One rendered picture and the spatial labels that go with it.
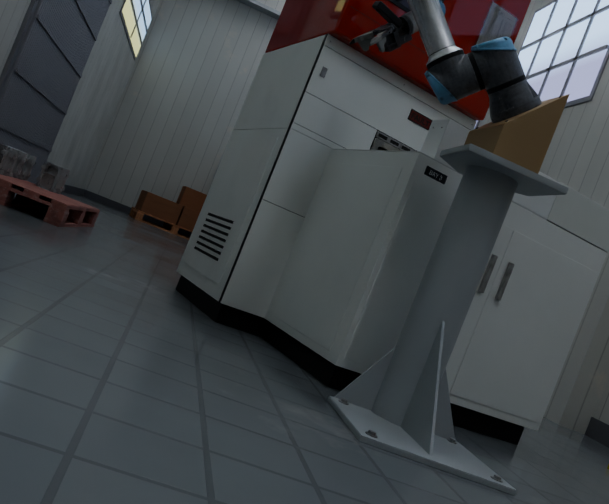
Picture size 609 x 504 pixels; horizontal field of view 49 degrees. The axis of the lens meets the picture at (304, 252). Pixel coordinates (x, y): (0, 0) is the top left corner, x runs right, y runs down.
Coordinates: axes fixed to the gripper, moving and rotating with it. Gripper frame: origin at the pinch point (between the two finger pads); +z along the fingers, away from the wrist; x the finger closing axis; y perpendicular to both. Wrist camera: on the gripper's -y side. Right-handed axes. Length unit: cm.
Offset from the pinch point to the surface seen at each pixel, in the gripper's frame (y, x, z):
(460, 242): 49, -66, 21
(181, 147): 245, 935, -75
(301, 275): 70, 3, 51
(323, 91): 18.2, 30.4, 6.2
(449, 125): 29.6, -33.4, -5.4
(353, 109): 30.3, 29.5, -3.0
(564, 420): 278, 49, -76
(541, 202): 72, -37, -31
